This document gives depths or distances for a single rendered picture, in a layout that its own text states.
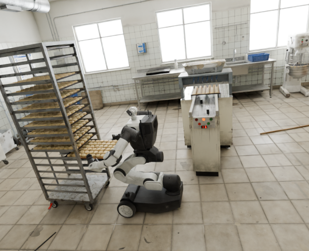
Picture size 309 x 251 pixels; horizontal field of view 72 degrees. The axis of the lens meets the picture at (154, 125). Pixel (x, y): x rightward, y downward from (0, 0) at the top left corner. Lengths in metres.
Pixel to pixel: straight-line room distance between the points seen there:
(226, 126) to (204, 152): 0.75
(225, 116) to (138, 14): 3.94
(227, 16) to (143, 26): 2.14
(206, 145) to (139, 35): 4.23
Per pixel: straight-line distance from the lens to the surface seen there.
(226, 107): 3.16
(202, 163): 2.75
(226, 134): 3.33
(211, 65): 3.06
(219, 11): 6.14
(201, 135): 2.56
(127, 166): 2.35
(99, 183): 2.85
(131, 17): 6.22
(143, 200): 2.37
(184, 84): 3.17
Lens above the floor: 1.72
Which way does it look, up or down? 22 degrees down
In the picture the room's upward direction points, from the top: 9 degrees counter-clockwise
